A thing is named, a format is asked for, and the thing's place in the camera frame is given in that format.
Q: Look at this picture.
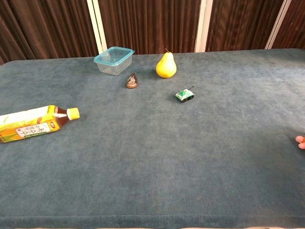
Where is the orange white turtle toy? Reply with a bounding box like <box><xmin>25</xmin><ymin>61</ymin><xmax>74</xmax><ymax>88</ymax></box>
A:
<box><xmin>295</xmin><ymin>135</ymin><xmax>305</xmax><ymax>149</ymax></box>

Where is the green white toy tank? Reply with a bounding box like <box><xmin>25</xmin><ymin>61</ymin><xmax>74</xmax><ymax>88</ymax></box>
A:
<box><xmin>175</xmin><ymin>86</ymin><xmax>195</xmax><ymax>104</ymax></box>

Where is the small brown figurine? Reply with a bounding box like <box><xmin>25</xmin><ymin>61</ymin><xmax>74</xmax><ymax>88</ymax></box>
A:
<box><xmin>125</xmin><ymin>73</ymin><xmax>139</xmax><ymax>89</ymax></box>

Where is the blue tablecloth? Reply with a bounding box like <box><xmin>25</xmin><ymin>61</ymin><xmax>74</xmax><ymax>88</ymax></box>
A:
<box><xmin>0</xmin><ymin>48</ymin><xmax>305</xmax><ymax>229</ymax></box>

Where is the yellow pear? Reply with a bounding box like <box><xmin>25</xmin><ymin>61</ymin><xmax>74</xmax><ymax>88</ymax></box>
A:
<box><xmin>155</xmin><ymin>48</ymin><xmax>177</xmax><ymax>79</ymax></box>

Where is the clear blue-rimmed plastic container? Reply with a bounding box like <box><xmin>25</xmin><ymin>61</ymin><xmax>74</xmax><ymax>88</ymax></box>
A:
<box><xmin>93</xmin><ymin>46</ymin><xmax>135</xmax><ymax>76</ymax></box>

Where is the brown curtain panel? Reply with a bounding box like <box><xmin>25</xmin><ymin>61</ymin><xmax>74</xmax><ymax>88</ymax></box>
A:
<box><xmin>0</xmin><ymin>0</ymin><xmax>100</xmax><ymax>65</ymax></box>
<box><xmin>205</xmin><ymin>0</ymin><xmax>285</xmax><ymax>52</ymax></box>
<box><xmin>98</xmin><ymin>0</ymin><xmax>202</xmax><ymax>55</ymax></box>
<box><xmin>271</xmin><ymin>0</ymin><xmax>305</xmax><ymax>50</ymax></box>

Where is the yellow label tea bottle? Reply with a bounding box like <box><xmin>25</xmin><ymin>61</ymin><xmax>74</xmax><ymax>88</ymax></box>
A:
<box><xmin>0</xmin><ymin>105</ymin><xmax>81</xmax><ymax>144</ymax></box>

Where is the white frame post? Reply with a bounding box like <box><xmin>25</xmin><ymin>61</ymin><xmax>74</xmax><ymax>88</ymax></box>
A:
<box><xmin>194</xmin><ymin>0</ymin><xmax>214</xmax><ymax>53</ymax></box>
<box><xmin>264</xmin><ymin>0</ymin><xmax>293</xmax><ymax>50</ymax></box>
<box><xmin>86</xmin><ymin>0</ymin><xmax>108</xmax><ymax>56</ymax></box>

